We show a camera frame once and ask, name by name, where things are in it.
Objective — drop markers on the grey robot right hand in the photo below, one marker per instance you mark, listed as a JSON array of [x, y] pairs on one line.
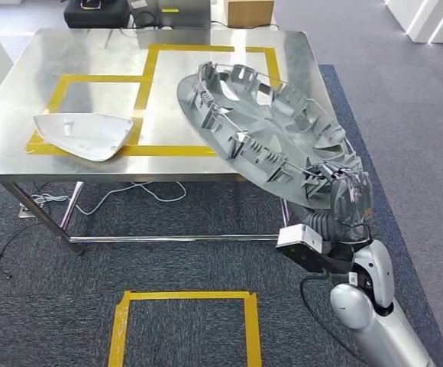
[[353, 207]]

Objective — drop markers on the silver plastic wheel hubcap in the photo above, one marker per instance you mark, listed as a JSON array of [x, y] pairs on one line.
[[191, 101]]

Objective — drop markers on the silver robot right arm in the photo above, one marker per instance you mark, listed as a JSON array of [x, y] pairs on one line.
[[382, 334]]

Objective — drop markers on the white plastic cover part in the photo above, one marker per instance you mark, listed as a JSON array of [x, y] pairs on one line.
[[84, 134]]

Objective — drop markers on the steel workbench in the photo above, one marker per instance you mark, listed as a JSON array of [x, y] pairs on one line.
[[91, 55]]

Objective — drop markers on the white partition block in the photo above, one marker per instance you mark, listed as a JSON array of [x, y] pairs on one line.
[[420, 20]]

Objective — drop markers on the yellow floor tape square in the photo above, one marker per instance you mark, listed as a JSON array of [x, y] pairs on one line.
[[187, 295]]

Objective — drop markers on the cardboard box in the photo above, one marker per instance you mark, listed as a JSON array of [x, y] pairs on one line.
[[248, 12]]

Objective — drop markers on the yellow bench tape square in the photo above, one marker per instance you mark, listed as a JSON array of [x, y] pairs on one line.
[[191, 47], [91, 78]]

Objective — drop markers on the grey equipment box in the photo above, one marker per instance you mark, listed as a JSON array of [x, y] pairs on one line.
[[183, 17]]

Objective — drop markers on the black equipment case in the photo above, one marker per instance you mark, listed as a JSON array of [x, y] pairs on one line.
[[95, 17]]

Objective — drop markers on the black controller device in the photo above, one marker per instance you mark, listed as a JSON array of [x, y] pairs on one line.
[[91, 4]]

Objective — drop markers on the floor socket box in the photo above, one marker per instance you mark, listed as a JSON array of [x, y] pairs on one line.
[[24, 213]]

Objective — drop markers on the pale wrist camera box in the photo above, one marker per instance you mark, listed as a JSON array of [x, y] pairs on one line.
[[302, 235]]

